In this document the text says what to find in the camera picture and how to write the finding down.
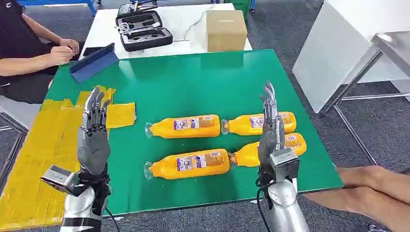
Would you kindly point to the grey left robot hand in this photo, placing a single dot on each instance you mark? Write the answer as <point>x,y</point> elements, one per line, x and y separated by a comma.
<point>93,150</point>

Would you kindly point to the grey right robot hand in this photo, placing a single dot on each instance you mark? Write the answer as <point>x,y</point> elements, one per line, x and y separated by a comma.
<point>267,144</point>

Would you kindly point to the orange drink bottle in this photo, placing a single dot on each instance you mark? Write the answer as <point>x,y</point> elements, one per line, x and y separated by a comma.
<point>246,155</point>
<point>240,126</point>
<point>192,166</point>
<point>185,128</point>

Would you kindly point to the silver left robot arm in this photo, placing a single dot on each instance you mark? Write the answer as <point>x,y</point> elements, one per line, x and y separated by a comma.
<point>77,208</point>

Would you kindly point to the yellow sheet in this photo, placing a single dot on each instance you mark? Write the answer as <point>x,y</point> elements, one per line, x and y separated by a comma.
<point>38,144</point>

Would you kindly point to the pale grey bench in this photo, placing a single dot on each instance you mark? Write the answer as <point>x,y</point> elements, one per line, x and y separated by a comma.
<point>19,112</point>

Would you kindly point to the green table mat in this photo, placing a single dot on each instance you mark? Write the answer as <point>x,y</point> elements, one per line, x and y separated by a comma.
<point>192,83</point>

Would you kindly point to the black flat device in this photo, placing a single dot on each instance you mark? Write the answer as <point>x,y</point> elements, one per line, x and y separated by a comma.
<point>93,50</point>

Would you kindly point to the person's right hand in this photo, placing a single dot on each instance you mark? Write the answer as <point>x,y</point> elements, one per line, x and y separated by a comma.
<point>61,56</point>

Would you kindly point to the person's hand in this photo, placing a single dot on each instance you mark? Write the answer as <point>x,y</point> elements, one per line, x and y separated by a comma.
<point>70,44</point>
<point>61,56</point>

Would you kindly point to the person's left hand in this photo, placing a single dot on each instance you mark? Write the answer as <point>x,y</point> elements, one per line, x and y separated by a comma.
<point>70,44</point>

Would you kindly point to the cardboard box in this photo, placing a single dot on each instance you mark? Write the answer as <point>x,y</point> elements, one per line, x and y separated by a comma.
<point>225,32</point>

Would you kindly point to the open black foam case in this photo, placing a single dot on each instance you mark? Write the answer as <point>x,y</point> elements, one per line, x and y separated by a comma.
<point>145,39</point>

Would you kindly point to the green crate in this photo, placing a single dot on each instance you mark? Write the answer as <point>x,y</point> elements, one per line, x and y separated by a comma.
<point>240,6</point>

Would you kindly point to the white table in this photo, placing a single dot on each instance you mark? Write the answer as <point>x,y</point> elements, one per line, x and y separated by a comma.
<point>179,19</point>

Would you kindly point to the steel table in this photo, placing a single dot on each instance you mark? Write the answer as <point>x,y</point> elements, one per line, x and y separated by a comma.
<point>395,48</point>

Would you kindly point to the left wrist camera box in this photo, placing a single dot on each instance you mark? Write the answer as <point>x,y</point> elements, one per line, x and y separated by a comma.
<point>59,180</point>

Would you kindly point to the blue metal frame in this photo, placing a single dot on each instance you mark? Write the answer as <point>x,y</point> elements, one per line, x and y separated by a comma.
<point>92,6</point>

